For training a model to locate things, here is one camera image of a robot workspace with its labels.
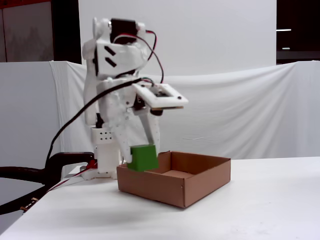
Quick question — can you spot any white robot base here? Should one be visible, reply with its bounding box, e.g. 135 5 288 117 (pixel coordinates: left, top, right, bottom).
83 126 121 181

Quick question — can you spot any dark glass window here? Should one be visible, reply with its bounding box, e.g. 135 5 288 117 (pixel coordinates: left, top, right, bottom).
276 0 320 65

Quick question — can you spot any black curved chair part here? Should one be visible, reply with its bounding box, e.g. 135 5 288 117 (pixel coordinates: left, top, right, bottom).
0 166 46 187

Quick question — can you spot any green cube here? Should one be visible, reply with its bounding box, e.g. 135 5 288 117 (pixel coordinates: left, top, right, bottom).
126 143 160 173

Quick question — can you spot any black table clamp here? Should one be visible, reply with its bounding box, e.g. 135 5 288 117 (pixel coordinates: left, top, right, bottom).
44 151 98 187

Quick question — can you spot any red black servo cable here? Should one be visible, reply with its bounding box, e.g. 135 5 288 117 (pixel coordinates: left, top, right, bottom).
111 29 165 85

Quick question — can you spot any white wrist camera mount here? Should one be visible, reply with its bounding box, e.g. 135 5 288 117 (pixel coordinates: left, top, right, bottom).
131 83 190 117

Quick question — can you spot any white draped cloth sheet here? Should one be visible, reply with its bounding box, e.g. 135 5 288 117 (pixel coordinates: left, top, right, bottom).
49 60 320 166

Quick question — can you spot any white partition board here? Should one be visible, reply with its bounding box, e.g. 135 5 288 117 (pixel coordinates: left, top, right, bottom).
0 61 62 176

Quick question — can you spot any white backdrop panel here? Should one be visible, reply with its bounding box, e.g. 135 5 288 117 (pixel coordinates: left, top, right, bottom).
78 0 278 77

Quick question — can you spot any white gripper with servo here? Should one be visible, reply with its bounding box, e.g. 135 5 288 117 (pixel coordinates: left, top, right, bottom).
99 85 161 163

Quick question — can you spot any red white cable on table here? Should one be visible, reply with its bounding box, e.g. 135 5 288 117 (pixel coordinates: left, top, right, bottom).
46 169 87 194

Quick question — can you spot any brown cardboard box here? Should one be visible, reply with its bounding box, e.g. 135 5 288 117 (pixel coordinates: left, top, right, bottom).
116 150 232 209

